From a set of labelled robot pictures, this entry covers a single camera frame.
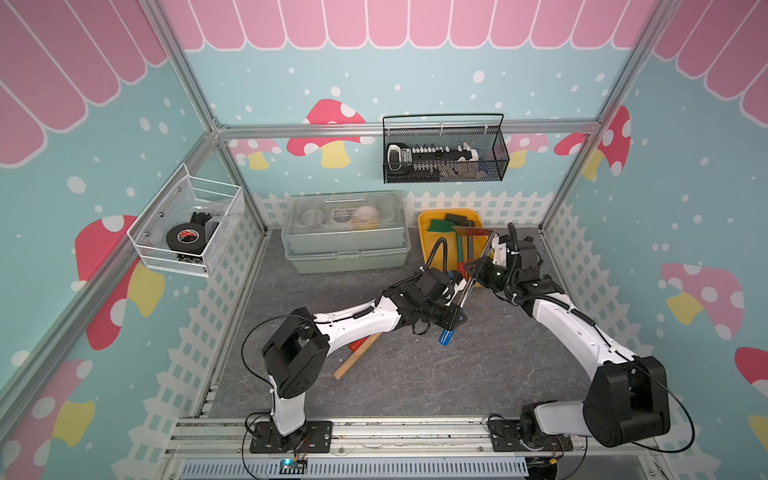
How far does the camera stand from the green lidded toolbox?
37.6 inches

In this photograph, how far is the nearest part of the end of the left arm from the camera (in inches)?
25.0

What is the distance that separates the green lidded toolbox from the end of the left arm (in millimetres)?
291

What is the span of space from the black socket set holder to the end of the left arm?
1.06 feet

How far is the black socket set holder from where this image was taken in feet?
2.90

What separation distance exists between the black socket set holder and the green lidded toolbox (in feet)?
0.48
